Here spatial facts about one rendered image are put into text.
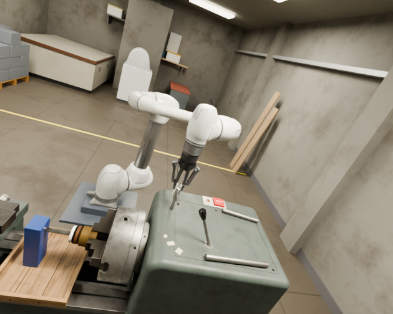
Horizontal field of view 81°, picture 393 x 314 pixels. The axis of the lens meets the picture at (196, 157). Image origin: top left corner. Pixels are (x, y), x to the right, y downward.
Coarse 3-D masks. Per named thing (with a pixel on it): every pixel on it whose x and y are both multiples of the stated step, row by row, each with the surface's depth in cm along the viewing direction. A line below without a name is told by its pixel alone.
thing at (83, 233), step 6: (78, 228) 97; (84, 228) 98; (90, 228) 99; (78, 234) 96; (84, 234) 96; (90, 234) 98; (96, 234) 99; (72, 240) 95; (78, 240) 96; (84, 240) 96; (84, 246) 97
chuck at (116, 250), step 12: (120, 216) 95; (132, 216) 98; (120, 228) 91; (132, 228) 93; (108, 240) 88; (120, 240) 89; (108, 252) 87; (120, 252) 88; (120, 264) 88; (108, 276) 89; (120, 276) 90
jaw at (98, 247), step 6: (90, 240) 96; (96, 240) 97; (102, 240) 98; (90, 246) 93; (96, 246) 94; (102, 246) 95; (90, 252) 92; (96, 252) 91; (102, 252) 92; (96, 258) 88; (90, 264) 89; (96, 264) 89; (102, 264) 88; (108, 264) 88; (102, 270) 89
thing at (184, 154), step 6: (180, 156) 100; (186, 156) 96; (192, 156) 96; (198, 156) 99; (180, 162) 100; (186, 162) 100; (192, 162) 97; (180, 168) 101; (186, 168) 101; (192, 168) 102
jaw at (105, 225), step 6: (108, 210) 102; (114, 210) 103; (108, 216) 102; (114, 216) 103; (96, 222) 103; (102, 222) 101; (108, 222) 101; (96, 228) 100; (102, 228) 100; (108, 228) 101
